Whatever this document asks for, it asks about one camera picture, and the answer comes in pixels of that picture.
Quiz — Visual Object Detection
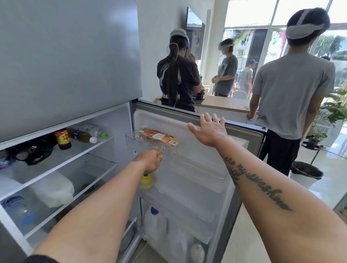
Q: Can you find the brown bottle with red label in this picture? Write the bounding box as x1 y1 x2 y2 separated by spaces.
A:
54 128 72 150

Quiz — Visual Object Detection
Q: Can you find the person's left hand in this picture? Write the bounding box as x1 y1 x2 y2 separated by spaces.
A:
132 148 164 174

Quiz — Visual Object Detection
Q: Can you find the person's black sleeve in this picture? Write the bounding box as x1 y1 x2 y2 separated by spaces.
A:
23 254 59 263

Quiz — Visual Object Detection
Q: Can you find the person's right hand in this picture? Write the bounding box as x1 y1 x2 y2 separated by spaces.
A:
187 113 229 148

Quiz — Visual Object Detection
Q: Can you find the large green plant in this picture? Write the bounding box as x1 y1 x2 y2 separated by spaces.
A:
322 86 347 126

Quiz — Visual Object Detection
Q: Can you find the black wall television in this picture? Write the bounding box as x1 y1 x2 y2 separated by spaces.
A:
185 7 206 61

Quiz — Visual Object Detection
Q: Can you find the grey refrigerator body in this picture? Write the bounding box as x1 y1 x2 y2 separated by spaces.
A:
0 101 143 263

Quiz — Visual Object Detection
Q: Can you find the white bottle with blue cap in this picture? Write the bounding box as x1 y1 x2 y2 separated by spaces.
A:
144 207 166 242

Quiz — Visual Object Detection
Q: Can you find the clear bottle with green cap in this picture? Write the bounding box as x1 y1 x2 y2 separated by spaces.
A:
80 125 110 139

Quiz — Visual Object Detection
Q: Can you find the grey freezer door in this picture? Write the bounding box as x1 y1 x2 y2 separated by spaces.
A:
0 0 143 143

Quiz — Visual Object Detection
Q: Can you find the yellow-capped bottle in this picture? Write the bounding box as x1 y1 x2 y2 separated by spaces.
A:
140 174 155 190

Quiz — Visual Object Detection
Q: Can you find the grey refrigerator door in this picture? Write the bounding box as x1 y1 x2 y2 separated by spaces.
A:
130 99 268 263

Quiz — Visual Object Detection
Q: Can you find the clear door shelf bin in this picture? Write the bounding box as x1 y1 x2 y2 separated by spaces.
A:
138 173 236 225
125 132 232 180
139 199 217 263

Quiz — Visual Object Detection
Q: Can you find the clear container with blue lid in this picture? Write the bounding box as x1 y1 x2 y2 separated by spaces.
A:
1 196 37 231

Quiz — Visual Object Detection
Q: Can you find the small potted plant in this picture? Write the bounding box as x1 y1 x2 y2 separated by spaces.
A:
306 130 328 150

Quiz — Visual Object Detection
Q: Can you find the person's right forearm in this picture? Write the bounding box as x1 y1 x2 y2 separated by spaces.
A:
215 137 347 263

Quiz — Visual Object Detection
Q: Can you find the black plastic bag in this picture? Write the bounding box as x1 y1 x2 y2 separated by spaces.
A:
6 135 58 166

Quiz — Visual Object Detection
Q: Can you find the egg pack with orange label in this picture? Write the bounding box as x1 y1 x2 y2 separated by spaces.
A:
138 128 180 146

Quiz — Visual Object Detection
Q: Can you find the white plastic jug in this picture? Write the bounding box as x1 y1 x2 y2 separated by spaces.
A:
28 172 75 208

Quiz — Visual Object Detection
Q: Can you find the wooden top counter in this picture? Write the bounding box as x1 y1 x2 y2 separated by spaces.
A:
156 94 255 114

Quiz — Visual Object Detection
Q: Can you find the white round bottle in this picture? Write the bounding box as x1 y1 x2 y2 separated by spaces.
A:
190 243 205 263

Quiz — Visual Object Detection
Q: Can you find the brown bottle with white cap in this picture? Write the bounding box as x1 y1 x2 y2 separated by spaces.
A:
68 128 98 144

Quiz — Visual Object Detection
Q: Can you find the person's left forearm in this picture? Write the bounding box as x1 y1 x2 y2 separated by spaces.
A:
27 160 146 263

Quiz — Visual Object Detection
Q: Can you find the glass fridge shelf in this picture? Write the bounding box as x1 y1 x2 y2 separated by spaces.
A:
0 135 114 202
0 161 118 240

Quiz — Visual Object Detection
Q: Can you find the bin with black liner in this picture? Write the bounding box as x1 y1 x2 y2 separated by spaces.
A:
290 161 324 188

